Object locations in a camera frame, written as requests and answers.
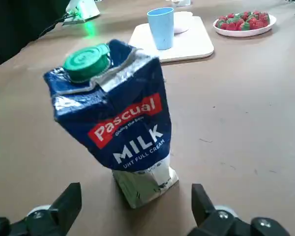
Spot red strawberries heap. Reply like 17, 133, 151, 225
216, 10, 271, 31

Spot white rectangular tray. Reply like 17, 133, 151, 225
128, 15, 215, 63

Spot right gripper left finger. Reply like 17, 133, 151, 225
0, 182, 83, 236

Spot pink bowl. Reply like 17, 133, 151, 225
173, 11, 195, 34

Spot white round plate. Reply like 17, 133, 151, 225
212, 13, 277, 38

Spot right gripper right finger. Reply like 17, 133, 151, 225
186, 183, 291, 236

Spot black left base cables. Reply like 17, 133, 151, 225
35, 13, 74, 39

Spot blue plastic cup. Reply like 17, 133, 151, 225
147, 7, 175, 51

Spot blue white milk carton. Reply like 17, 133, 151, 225
43, 38, 180, 210

